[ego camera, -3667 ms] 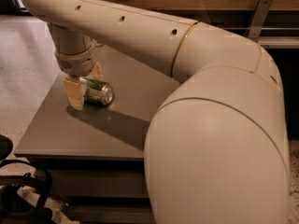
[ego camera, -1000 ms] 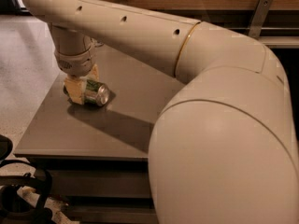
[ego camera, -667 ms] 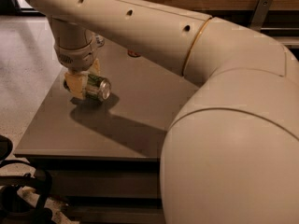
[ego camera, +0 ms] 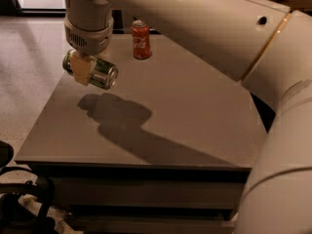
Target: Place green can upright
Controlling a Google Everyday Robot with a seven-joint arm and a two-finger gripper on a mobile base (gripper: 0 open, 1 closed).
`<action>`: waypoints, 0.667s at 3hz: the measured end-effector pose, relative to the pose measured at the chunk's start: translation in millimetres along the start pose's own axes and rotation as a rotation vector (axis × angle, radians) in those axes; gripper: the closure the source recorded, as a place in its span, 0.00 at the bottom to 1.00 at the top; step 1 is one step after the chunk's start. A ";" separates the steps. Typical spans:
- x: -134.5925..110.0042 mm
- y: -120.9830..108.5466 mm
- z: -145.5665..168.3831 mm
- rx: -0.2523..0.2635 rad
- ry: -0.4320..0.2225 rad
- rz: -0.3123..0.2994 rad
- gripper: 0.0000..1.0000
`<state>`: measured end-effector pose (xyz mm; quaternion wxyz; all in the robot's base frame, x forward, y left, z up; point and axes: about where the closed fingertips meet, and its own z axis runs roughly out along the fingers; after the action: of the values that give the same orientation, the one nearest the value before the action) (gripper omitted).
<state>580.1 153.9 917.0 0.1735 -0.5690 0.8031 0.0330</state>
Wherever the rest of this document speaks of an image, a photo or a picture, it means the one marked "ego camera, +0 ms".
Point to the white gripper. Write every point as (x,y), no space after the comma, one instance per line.
(88,40)

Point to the green soda can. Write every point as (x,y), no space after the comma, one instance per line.
(103,76)

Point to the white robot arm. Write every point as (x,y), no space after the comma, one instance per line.
(268,49)

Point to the red cola can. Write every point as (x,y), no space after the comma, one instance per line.
(141,43)

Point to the grey table with drawers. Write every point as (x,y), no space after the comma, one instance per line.
(167,151)

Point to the black chair base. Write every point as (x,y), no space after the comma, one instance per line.
(15,219)

